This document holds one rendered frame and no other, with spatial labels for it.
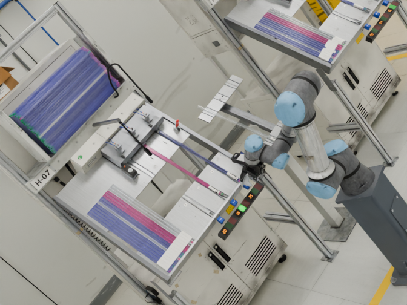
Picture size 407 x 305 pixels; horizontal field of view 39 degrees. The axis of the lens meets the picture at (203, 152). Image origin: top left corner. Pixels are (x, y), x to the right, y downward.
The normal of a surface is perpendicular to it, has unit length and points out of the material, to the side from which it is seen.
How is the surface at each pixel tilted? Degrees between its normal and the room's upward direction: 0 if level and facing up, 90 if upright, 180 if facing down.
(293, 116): 83
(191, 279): 90
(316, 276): 0
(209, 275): 90
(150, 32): 90
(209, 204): 47
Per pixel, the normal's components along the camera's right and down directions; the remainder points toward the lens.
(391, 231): -0.44, 0.69
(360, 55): 0.51, -0.03
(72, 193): -0.04, -0.49
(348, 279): -0.62, -0.70
